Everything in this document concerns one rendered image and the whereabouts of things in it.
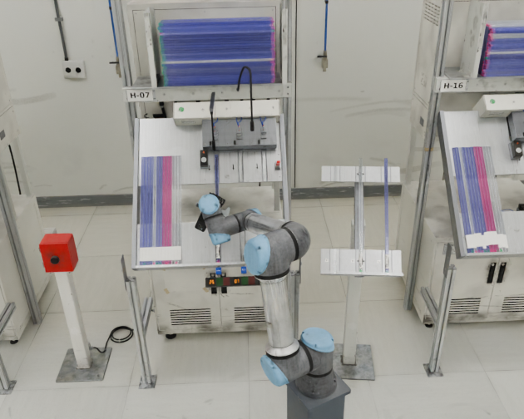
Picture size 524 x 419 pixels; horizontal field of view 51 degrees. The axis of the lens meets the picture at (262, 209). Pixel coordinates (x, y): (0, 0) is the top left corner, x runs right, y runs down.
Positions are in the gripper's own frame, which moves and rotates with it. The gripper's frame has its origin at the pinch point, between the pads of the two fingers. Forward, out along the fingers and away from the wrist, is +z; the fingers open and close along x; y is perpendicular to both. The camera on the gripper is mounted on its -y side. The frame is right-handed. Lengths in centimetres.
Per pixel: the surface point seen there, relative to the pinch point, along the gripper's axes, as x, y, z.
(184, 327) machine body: -9, -61, 62
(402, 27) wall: -51, 177, 137
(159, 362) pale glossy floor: -6, -82, 55
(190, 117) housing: 28.7, 35.0, 10.2
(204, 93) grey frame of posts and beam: 28, 48, 11
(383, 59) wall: -50, 155, 149
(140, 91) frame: 55, 36, 11
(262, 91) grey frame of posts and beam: 5, 61, 11
